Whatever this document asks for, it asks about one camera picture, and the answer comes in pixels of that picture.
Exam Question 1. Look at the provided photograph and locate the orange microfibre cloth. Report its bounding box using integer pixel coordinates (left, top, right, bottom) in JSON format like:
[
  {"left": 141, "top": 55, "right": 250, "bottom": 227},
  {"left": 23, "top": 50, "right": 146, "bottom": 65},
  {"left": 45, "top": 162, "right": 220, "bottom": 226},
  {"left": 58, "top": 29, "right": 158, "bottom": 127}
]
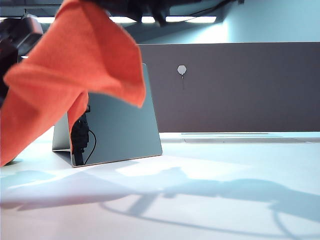
[{"left": 0, "top": 0, "right": 147, "bottom": 168}]

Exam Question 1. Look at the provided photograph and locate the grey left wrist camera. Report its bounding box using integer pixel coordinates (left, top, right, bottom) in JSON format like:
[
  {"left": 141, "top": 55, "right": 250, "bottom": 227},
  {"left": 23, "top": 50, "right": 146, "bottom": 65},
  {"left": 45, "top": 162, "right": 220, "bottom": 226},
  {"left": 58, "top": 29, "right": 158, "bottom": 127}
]
[{"left": 21, "top": 14, "right": 44, "bottom": 55}]

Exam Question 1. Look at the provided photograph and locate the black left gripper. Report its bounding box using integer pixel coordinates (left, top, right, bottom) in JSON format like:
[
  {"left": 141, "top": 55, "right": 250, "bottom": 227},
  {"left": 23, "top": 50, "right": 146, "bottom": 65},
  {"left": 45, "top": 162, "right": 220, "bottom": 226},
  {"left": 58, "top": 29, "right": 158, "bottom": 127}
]
[{"left": 0, "top": 18, "right": 26, "bottom": 106}]

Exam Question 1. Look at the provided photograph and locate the silver tent-standing laptop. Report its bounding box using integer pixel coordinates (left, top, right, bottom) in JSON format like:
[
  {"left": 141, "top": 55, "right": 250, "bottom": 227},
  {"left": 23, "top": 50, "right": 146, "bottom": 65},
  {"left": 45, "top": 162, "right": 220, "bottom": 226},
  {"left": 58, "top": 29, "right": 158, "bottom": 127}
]
[{"left": 51, "top": 62, "right": 163, "bottom": 168}]

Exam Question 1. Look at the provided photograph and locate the grey hexagonal partition hook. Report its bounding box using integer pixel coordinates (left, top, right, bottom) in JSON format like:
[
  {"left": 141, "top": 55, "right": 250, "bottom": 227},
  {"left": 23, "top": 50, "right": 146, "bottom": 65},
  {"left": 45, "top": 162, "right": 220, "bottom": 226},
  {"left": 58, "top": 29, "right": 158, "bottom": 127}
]
[{"left": 177, "top": 65, "right": 187, "bottom": 91}]

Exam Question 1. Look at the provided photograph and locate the long ceiling light strip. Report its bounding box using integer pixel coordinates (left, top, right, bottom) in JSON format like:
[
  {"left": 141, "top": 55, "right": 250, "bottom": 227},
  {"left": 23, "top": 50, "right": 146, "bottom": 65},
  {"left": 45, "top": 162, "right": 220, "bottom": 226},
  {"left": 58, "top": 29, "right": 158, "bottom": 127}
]
[{"left": 109, "top": 16, "right": 217, "bottom": 24}]

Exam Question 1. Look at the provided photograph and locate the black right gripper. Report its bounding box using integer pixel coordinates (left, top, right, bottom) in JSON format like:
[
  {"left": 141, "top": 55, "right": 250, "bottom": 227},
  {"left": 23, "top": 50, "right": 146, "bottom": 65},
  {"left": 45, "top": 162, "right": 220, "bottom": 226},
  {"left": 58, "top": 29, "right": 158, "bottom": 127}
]
[{"left": 99, "top": 0, "right": 176, "bottom": 27}]

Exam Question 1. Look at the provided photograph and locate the dark brown desk partition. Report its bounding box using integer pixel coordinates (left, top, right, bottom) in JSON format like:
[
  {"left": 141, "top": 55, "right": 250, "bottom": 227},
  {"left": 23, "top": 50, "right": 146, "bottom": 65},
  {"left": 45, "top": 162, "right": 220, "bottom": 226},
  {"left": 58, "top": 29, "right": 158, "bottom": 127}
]
[{"left": 136, "top": 41, "right": 320, "bottom": 133}]

